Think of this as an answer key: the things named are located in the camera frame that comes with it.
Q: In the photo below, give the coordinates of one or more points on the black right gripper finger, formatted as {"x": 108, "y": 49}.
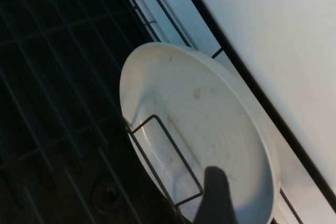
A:
{"x": 215, "y": 203}

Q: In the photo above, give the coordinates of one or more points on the white round plate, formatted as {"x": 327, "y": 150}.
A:
{"x": 204, "y": 108}

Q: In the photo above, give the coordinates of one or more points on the black plastic drip tray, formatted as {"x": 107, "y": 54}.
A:
{"x": 60, "y": 58}

